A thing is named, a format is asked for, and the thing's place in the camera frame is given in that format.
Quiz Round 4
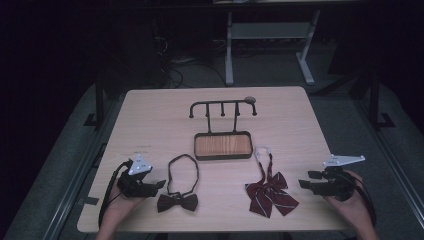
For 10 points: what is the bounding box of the striped red ribbon bow tie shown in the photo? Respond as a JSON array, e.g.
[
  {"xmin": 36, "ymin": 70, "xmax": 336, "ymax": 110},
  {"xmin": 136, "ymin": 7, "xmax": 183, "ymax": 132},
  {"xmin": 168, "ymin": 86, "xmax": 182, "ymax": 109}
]
[{"xmin": 244, "ymin": 145, "xmax": 300, "ymax": 219}]

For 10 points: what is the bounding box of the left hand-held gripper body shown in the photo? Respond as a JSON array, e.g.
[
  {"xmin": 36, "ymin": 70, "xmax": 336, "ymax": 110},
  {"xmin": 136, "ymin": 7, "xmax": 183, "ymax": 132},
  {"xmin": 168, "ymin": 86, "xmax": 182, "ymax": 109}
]
[{"xmin": 116, "ymin": 154, "xmax": 158, "ymax": 198}]

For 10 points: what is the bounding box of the bundle of floor cables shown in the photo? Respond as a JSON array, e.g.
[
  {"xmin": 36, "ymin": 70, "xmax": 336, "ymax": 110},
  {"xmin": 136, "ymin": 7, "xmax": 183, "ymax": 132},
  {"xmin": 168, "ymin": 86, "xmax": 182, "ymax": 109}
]
[{"xmin": 151, "ymin": 36, "xmax": 228, "ymax": 89}]

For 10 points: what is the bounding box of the white metal table frame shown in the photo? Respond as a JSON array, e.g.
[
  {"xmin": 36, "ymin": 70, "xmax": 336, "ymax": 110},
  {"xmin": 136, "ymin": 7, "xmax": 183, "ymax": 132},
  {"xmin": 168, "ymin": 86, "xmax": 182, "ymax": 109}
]
[{"xmin": 224, "ymin": 9, "xmax": 322, "ymax": 87}]

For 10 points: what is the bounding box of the black hook rack wooden base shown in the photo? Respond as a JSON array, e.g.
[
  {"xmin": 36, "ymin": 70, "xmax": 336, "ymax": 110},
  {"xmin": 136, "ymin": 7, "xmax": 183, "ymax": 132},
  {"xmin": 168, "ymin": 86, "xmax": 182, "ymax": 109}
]
[{"xmin": 188, "ymin": 98, "xmax": 258, "ymax": 162}]

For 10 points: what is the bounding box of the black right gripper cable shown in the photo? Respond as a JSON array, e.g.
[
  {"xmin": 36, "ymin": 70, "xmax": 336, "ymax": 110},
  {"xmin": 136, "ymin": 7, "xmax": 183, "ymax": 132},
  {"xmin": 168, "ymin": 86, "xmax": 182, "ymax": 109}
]
[{"xmin": 346, "ymin": 172, "xmax": 378, "ymax": 228}]

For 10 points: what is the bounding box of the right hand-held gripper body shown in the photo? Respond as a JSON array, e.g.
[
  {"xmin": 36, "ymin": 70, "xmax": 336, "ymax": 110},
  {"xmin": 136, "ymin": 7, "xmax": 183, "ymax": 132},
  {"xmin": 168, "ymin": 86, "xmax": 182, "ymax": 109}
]
[{"xmin": 314, "ymin": 153, "xmax": 366, "ymax": 203}]

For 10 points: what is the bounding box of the person's right hand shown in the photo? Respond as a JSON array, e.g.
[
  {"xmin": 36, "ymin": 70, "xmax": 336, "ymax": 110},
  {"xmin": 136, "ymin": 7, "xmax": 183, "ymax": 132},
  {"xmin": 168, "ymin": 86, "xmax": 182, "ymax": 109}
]
[{"xmin": 324, "ymin": 169, "xmax": 374, "ymax": 232}]

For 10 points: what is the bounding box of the person's left hand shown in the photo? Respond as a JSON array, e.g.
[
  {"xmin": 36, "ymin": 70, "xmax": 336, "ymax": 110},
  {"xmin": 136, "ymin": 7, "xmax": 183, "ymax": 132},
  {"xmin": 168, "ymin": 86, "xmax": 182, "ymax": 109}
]
[{"xmin": 107, "ymin": 181, "xmax": 148, "ymax": 216}]

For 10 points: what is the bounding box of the black metal stand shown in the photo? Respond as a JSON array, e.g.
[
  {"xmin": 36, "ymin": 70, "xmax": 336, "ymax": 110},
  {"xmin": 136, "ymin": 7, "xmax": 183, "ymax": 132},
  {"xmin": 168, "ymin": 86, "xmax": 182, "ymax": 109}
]
[
  {"xmin": 364, "ymin": 71, "xmax": 397, "ymax": 130},
  {"xmin": 83, "ymin": 74, "xmax": 108, "ymax": 130}
]

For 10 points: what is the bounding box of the dark maroon bow tie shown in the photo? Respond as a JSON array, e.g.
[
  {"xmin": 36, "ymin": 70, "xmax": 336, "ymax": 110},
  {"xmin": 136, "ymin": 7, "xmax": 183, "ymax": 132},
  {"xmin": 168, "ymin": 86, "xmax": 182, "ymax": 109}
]
[{"xmin": 156, "ymin": 153, "xmax": 200, "ymax": 214}]

